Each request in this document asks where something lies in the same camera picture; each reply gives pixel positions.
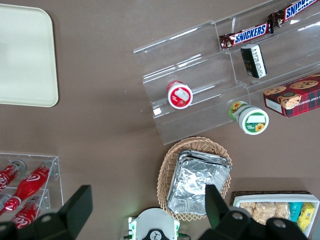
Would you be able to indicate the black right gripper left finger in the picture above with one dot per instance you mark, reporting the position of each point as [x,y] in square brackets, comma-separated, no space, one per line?
[62,225]

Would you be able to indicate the white rectangular snack container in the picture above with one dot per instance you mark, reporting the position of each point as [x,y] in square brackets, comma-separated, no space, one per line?
[275,198]

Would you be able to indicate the clear acrylic step riser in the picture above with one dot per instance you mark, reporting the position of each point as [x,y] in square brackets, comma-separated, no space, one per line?
[190,62]
[290,40]

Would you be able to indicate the black white small box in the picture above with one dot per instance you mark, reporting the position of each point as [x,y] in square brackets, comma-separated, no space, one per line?
[253,61]

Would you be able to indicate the green sunflower lid cup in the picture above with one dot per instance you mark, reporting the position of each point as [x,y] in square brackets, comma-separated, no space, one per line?
[252,121]

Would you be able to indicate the stacked aluminium foil trays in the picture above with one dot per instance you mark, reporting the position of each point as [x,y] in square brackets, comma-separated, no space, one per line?
[192,182]

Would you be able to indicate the light wicker oval basket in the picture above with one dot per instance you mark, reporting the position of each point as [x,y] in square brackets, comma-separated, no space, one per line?
[170,160]

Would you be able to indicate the clear acrylic bottle rack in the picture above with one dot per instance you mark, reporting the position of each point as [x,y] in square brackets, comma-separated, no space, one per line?
[56,175]

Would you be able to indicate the Snickers chocolate bar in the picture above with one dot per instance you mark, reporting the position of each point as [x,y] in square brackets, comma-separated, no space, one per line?
[247,36]
[297,11]

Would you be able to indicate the red tartan cookie box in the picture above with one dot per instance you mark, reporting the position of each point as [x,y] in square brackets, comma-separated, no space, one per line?
[297,97]

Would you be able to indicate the red strawberry lid cup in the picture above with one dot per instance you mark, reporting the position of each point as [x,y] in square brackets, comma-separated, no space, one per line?
[180,96]

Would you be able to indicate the rice cracker packet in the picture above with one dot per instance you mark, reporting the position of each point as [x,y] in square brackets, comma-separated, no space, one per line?
[282,210]
[247,207]
[265,212]

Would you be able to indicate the red cola bottle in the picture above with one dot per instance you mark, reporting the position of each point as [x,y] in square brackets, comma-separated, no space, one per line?
[25,215]
[30,180]
[7,176]

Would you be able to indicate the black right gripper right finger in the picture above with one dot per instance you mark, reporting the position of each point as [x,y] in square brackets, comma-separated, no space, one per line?
[225,225]

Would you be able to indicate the teal snack packet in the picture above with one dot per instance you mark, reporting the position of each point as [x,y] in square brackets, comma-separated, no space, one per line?
[295,210]

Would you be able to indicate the yellow snack packet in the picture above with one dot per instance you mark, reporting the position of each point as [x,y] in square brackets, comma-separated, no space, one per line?
[307,215]

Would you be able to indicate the beige plastic tray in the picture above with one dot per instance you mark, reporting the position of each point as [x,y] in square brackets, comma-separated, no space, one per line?
[25,55]

